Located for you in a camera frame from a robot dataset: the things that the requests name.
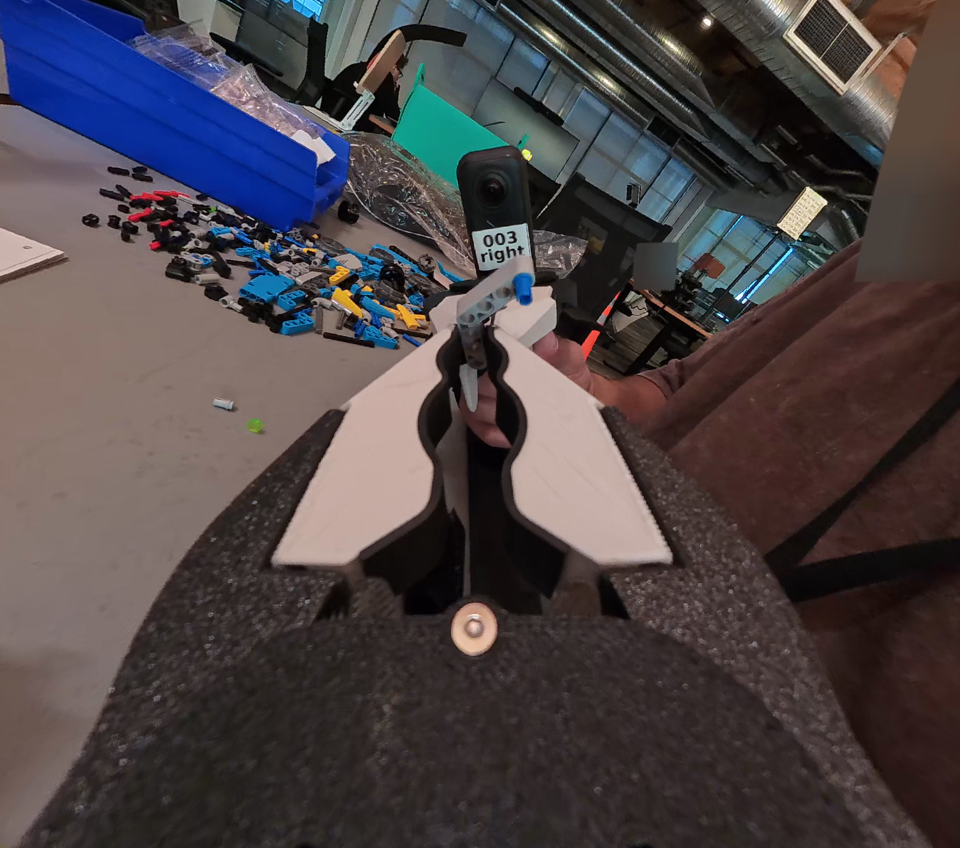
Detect open instruction booklet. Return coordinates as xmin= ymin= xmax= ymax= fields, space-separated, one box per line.
xmin=0 ymin=227 xmax=67 ymax=284

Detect white air vent grille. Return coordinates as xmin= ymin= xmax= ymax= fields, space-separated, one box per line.
xmin=783 ymin=0 xmax=882 ymax=95

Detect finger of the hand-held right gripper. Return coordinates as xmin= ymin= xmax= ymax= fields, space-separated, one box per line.
xmin=493 ymin=295 xmax=560 ymax=349
xmin=429 ymin=287 xmax=471 ymax=333

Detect clear bags in bin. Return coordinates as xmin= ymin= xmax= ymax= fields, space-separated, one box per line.
xmin=127 ymin=23 xmax=339 ymax=166

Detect blue plastic bin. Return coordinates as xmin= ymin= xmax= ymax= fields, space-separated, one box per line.
xmin=0 ymin=0 xmax=352 ymax=232

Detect black mesh chair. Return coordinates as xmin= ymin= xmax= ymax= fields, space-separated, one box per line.
xmin=525 ymin=173 xmax=672 ymax=339

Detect grey angled beam piece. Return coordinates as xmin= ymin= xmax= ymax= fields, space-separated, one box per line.
xmin=453 ymin=263 xmax=526 ymax=369

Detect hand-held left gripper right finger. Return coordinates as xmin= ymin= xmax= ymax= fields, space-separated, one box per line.
xmin=487 ymin=326 xmax=674 ymax=597

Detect grey desk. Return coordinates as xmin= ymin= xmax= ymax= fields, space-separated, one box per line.
xmin=0 ymin=98 xmax=601 ymax=848

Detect clear plastic bag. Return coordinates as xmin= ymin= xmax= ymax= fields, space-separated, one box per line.
xmin=341 ymin=131 xmax=590 ymax=279

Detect person's right hand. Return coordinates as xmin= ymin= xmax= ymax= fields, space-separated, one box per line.
xmin=459 ymin=330 xmax=594 ymax=447

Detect brown shirt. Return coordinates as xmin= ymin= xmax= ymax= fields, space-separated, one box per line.
xmin=637 ymin=240 xmax=960 ymax=848

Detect orange traffic cone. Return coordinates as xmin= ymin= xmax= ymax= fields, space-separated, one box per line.
xmin=581 ymin=293 xmax=624 ymax=357

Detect teal plastic folder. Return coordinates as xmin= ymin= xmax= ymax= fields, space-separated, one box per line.
xmin=391 ymin=64 xmax=530 ymax=177

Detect pile of small brick pieces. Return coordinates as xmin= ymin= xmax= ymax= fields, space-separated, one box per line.
xmin=81 ymin=164 xmax=466 ymax=350

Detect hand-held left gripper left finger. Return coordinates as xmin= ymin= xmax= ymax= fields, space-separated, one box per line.
xmin=270 ymin=326 xmax=462 ymax=597

